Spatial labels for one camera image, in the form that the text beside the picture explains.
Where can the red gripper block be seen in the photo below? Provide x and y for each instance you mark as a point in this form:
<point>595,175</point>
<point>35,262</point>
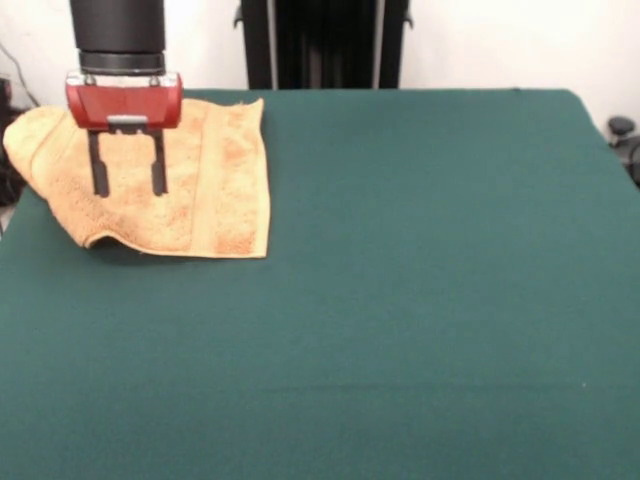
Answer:
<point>125,102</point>

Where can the tan terry towel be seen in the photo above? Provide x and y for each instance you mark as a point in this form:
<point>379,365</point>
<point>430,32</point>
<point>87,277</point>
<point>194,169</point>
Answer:
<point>215,200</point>

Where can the dark wheeled stand base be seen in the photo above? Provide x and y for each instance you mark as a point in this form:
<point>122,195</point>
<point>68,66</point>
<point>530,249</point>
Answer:
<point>622,127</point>

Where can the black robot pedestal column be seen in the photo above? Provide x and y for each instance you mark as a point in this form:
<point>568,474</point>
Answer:
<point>325,45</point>

